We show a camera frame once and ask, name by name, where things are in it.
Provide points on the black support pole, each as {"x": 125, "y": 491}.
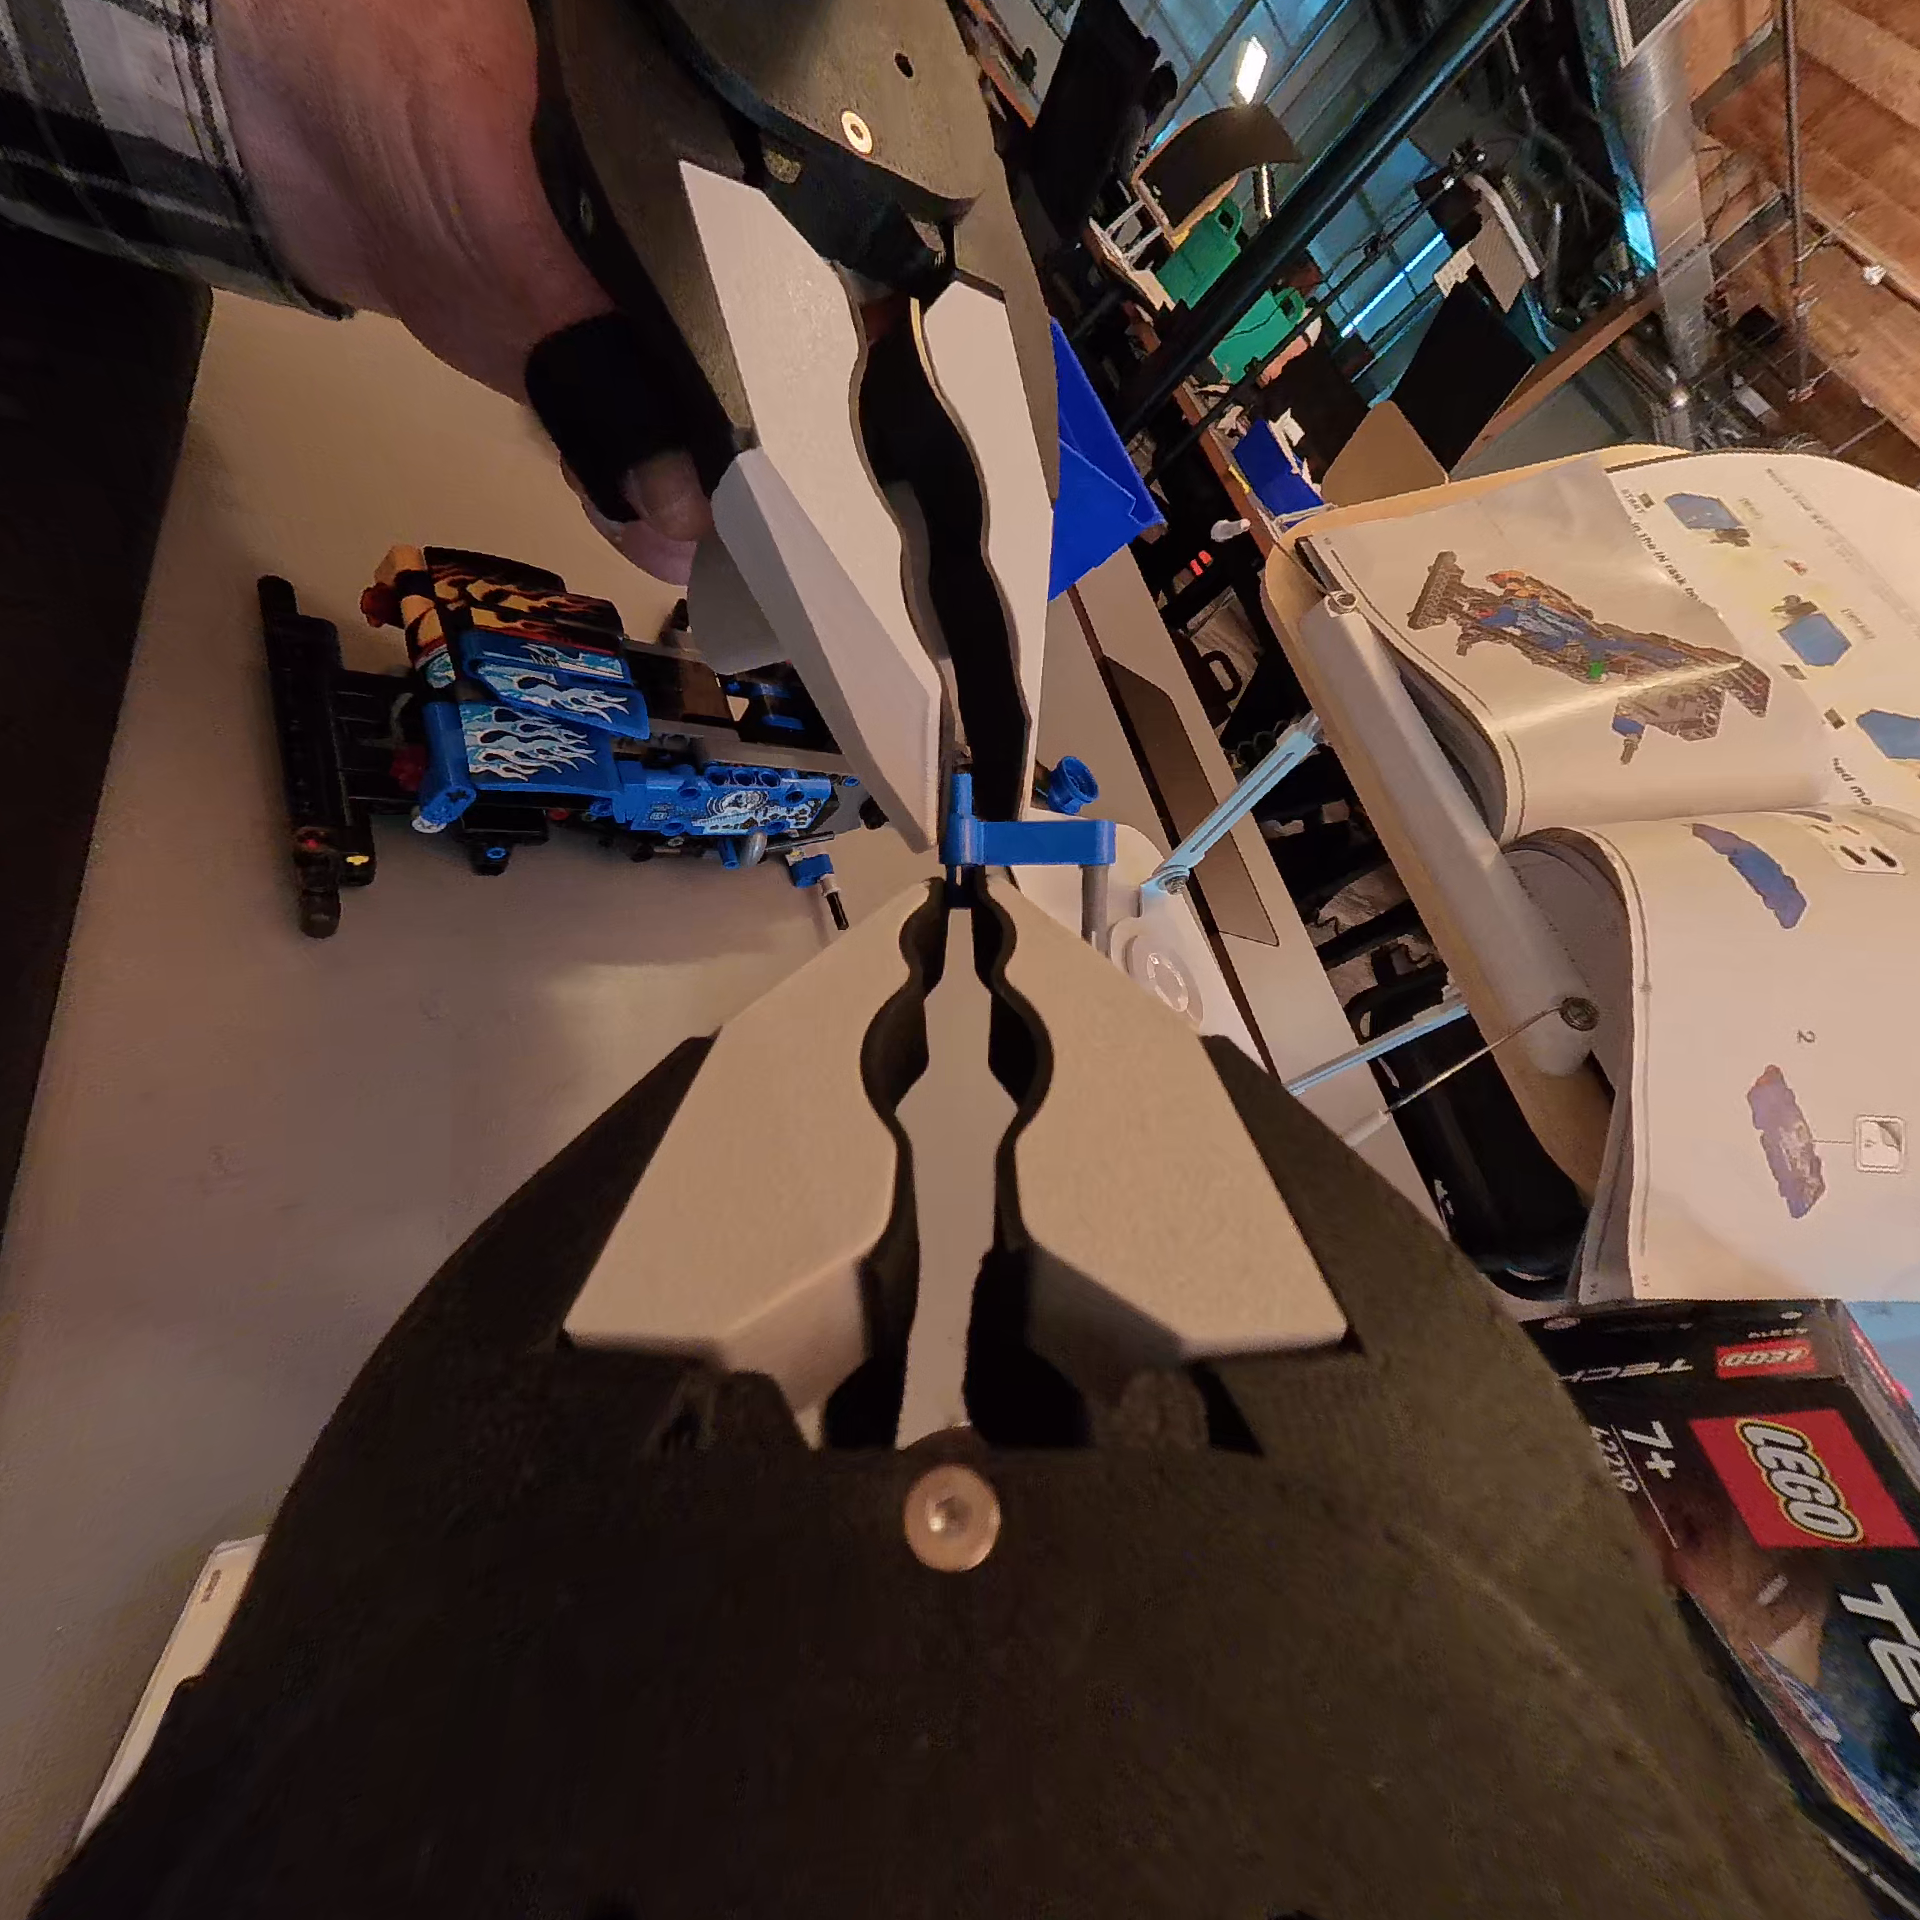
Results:
{"x": 1321, "y": 195}

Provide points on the blue storage bin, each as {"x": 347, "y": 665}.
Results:
{"x": 1096, "y": 480}

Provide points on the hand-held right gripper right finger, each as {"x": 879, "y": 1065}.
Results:
{"x": 1170, "y": 1202}

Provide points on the white book stand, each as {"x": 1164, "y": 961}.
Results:
{"x": 1440, "y": 811}

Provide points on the instruction booklet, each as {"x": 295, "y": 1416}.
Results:
{"x": 1695, "y": 961}

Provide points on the person's left hand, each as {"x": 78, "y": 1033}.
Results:
{"x": 391, "y": 151}

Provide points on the large printed instruction sheet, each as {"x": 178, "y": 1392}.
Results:
{"x": 1800, "y": 571}

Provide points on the grey desk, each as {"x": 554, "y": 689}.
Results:
{"x": 300, "y": 1126}

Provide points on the blue wheel rim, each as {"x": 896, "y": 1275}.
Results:
{"x": 1068, "y": 782}

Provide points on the blue angled beam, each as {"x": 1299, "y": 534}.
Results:
{"x": 1035, "y": 845}

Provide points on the dark toy set box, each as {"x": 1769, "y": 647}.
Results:
{"x": 1771, "y": 1590}

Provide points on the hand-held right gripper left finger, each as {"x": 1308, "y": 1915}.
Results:
{"x": 735, "y": 1202}

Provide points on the person's left forearm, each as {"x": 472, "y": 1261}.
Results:
{"x": 106, "y": 121}

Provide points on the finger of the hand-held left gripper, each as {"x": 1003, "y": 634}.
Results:
{"x": 998, "y": 451}
{"x": 811, "y": 571}

